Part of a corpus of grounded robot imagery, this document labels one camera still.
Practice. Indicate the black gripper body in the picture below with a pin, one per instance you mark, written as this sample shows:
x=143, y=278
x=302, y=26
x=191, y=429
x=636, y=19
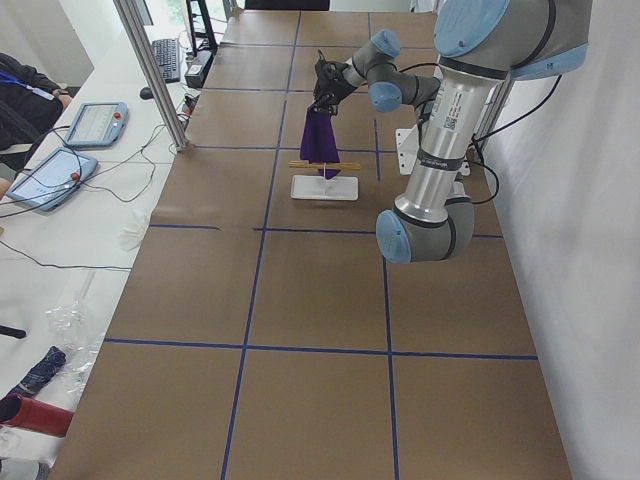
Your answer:
x=333, y=86

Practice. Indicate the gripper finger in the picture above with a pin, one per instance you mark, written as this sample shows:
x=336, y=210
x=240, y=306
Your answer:
x=332, y=108
x=318, y=105

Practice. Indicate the purple towel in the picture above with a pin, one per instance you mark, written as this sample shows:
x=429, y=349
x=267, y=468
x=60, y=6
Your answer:
x=318, y=143

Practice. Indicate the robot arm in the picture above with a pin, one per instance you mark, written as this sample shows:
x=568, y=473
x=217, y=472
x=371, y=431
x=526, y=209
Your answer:
x=373, y=65
x=481, y=43

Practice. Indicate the right wooden rack bar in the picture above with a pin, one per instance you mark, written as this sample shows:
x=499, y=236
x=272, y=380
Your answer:
x=303, y=164

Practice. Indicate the wooden rack bar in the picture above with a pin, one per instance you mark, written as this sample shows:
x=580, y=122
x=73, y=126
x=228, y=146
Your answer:
x=348, y=166
x=303, y=164

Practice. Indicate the left wooden rack bar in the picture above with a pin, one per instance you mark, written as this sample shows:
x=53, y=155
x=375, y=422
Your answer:
x=348, y=166

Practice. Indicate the black mini computer box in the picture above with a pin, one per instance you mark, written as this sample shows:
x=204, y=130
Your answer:
x=198, y=69

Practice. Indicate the black keyboard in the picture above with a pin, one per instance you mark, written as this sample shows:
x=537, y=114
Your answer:
x=167, y=56

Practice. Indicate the black computer mouse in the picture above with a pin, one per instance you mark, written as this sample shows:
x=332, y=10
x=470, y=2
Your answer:
x=146, y=93

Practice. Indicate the teach pendant tablet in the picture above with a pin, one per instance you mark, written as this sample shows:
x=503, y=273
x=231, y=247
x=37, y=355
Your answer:
x=53, y=180
x=97, y=125

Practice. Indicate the person in black clothes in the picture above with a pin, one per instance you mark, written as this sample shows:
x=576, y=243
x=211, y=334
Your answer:
x=31, y=103

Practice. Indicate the clear plastic wrap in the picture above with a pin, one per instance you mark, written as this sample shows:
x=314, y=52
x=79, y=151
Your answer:
x=77, y=330

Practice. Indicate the folded dark blue umbrella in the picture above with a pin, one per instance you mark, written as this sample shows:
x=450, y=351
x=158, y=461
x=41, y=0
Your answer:
x=41, y=374

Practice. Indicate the red bottle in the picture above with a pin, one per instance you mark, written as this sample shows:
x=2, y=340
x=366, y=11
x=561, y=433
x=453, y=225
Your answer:
x=36, y=416

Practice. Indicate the aluminium frame post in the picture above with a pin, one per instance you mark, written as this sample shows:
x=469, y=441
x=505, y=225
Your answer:
x=134, y=28

